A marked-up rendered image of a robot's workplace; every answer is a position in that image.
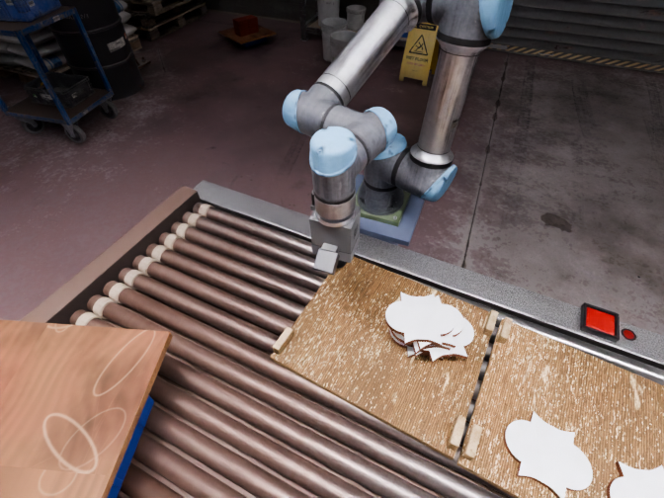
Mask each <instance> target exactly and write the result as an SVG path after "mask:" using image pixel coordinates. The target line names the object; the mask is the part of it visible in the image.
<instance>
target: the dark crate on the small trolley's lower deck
mask: <svg viewBox="0 0 664 498"><path fill-rule="evenodd" d="M45 75H46V77H47V79H48V81H49V83H50V84H51V86H52V88H53V90H54V92H55V93H56V95H57V97H58V99H59V101H60V102H61V104H62V106H63V107H65V108H71V109H72V108H74V107H75V106H77V105H78V104H80V103H81V102H83V101H84V100H86V99H87V98H89V97H90V96H92V95H93V94H94V93H95V91H94V90H93V89H94V88H92V85H91V84H92V83H90V81H89V80H90V79H89V78H88V77H89V76H83V75H75V74H67V73H59V72H52V71H48V72H47V73H45ZM41 85H43V83H42V80H41V78H40V77H37V78H36V79H34V80H32V81H30V82H28V83H27V84H25V85H23V86H22V87H24V89H25V90H26V91H27V94H29V96H30V99H32V102H33V103H39V104H45V105H52V106H56V104H55V103H54V101H53V100H52V98H51V97H50V95H49V93H48V91H47V90H46V88H45V87H43V88H39V86H41Z"/></svg>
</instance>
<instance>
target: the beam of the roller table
mask: <svg viewBox="0 0 664 498"><path fill-rule="evenodd" d="M193 190H196V191H198V193H199V196H200V199H201V202H202V204H208V205H211V206H214V207H215V208H218V209H220V210H223V211H226V212H229V213H231V214H234V215H237V216H240V217H242V218H245V219H248V220H251V221H254V222H256V223H259V224H262V225H265V226H267V227H270V228H273V229H276V230H278V231H280V232H283V233H286V234H289V235H291V236H294V237H297V238H300V239H302V240H305V241H308V242H311V234H310V225H309V219H310V216H309V215H306V214H303V213H300V212H297V211H294V210H291V209H288V208H285V207H280V206H277V205H274V204H271V203H268V202H265V201H263V200H260V199H257V198H254V197H251V196H248V195H245V194H242V193H239V192H236V191H233V190H230V189H227V188H224V187H222V186H219V185H216V184H213V183H210V182H207V181H204V180H202V181H201V182H200V183H199V184H197V185H196V186H195V187H194V188H193ZM311 243H312V242H311ZM354 257H356V258H359V259H361V260H364V261H366V262H369V263H371V264H373V265H376V266H378V267H381V268H383V269H386V270H388V271H390V272H393V273H395V274H398V275H401V276H404V277H406V278H409V279H412V280H415V281H418V282H420V283H423V284H426V285H429V286H431V287H434V288H437V289H440V290H442V291H447V292H450V293H452V294H455V295H458V296H461V297H464V298H466V299H469V300H472V301H475V302H477V303H480V304H483V305H486V306H488V307H491V308H494V309H497V310H499V311H502V312H505V313H508V314H511V315H513V316H516V317H519V318H522V319H524V320H527V321H530V322H533V323H534V324H537V325H540V326H543V327H545V328H548V329H551V330H554V331H557V332H559V333H562V334H565V335H568V336H570V337H573V338H576V339H579V340H581V341H584V342H587V343H590V344H593V345H595V346H598V347H601V348H604V349H606V350H609V351H612V352H615V353H617V354H620V355H623V356H626V357H628V358H631V359H634V360H637V361H640V362H642V363H645V364H648V365H651V366H652V367H655V368H658V369H661V370H663V371H664V336H662V335H660V334H657V333H654V332H651V331H648V330H645V329H642V328H639V327H636V326H633V325H630V324H627V323H624V322H621V321H620V339H619V340H618V341H617V342H616V343H615V342H612V341H609V340H606V339H603V338H601V337H598V336H595V335H592V334H589V333H587V332H584V331H581V330H580V320H581V307H578V306H575V305H572V304H569V303H566V302H563V301H560V300H557V299H554V298H551V297H548V296H545V295H542V294H539V293H536V292H533V291H530V290H526V289H523V288H520V287H517V286H514V285H511V284H508V283H505V282H502V281H499V280H496V279H493V278H490V277H487V276H484V275H481V274H478V273H475V272H472V271H470V270H467V269H464V268H462V267H459V266H456V265H453V264H450V263H447V262H444V261H441V260H438V259H435V258H432V257H429V256H426V255H423V254H420V253H417V252H414V251H411V250H408V249H405V248H402V247H399V246H396V245H394V244H391V243H388V242H385V241H382V240H379V239H376V238H373V237H370V236H367V235H364V234H362V233H360V242H359V244H358V247H357V249H356V252H355V254H354ZM624 328H626V329H629V330H631V331H632V332H634V334H635V335H636V339H635V340H634V341H630V340H627V339H626V338H625V337H624V336H623V335H622V333H621V331H622V329H624Z"/></svg>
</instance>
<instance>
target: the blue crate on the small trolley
mask: <svg viewBox="0 0 664 498"><path fill-rule="evenodd" d="M60 6H61V4H60V2H59V0H0V21H6V22H28V23H30V22H32V21H34V20H36V19H38V18H40V17H42V16H44V15H46V14H48V13H50V12H52V11H54V10H56V9H58V8H60Z"/></svg>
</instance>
